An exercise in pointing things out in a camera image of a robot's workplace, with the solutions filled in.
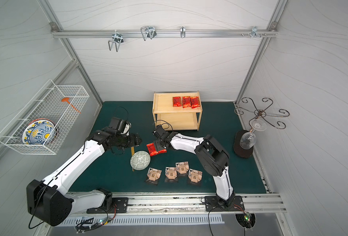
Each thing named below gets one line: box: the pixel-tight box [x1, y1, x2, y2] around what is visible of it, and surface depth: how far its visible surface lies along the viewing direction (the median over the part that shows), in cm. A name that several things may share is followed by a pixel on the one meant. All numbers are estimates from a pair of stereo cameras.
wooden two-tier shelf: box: [152, 90, 203, 132], surface depth 95 cm
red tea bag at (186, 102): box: [182, 96, 192, 109], surface depth 92 cm
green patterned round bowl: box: [129, 150, 151, 171], surface depth 89 cm
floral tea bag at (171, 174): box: [164, 166, 178, 183], surface depth 86 cm
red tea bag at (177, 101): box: [172, 96, 182, 108], surface depth 92 cm
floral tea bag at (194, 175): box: [187, 168, 203, 183], surface depth 85 cm
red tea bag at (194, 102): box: [190, 96, 201, 110], surface depth 91 cm
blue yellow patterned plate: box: [22, 118, 59, 146], surface depth 62 cm
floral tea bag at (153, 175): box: [145, 167, 163, 186], surface depth 85 cm
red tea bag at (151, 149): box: [146, 142, 159, 157], surface depth 93 cm
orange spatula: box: [60, 97, 82, 115], surface depth 80 cm
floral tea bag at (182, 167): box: [175, 161, 190, 175], surface depth 88 cm
